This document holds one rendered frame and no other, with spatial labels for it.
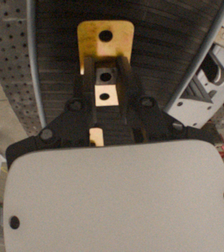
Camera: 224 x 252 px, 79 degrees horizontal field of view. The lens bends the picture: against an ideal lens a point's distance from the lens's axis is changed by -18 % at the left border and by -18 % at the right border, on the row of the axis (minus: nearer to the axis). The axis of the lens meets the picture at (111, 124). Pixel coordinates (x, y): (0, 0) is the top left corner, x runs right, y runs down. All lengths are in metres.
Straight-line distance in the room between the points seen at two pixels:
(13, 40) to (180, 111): 0.61
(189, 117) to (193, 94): 0.05
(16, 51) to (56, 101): 0.55
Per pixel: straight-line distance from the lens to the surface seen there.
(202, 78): 0.43
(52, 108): 0.17
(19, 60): 0.72
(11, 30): 0.67
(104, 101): 0.16
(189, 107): 0.30
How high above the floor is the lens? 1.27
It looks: 35 degrees down
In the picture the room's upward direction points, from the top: 173 degrees clockwise
